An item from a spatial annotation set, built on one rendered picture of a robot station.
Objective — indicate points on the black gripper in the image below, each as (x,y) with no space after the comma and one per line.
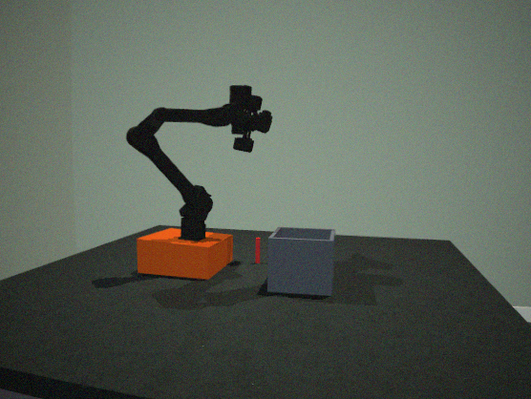
(246,143)

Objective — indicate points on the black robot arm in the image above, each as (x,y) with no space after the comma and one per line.
(197,201)

